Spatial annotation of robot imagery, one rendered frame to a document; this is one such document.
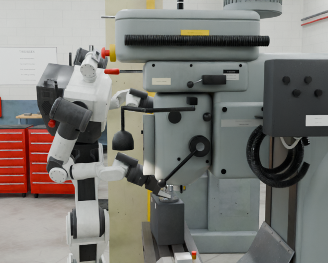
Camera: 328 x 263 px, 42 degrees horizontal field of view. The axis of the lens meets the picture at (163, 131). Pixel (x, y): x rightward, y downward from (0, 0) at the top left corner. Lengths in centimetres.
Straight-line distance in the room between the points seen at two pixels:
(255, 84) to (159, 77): 32
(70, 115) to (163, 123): 46
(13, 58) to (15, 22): 84
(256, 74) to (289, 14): 993
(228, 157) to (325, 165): 31
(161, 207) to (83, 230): 39
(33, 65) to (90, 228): 885
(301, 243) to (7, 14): 995
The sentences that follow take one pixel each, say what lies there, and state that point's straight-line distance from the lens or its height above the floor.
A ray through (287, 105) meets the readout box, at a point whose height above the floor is 160.
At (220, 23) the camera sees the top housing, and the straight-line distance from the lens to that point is 139.
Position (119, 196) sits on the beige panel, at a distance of 332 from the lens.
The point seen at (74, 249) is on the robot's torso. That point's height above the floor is 88.
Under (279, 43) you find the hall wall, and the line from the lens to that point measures 1119.
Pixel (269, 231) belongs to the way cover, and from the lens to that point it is 174.
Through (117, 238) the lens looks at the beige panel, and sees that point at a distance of 342.
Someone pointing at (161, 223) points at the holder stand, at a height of 105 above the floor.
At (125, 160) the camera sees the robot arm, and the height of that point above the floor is 133.
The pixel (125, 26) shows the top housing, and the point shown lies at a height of 183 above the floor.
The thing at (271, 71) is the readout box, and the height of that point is 169.
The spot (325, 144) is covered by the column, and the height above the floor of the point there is 146.
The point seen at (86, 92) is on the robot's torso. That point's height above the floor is 162.
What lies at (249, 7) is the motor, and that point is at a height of 190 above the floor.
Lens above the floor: 167
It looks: 7 degrees down
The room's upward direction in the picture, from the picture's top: straight up
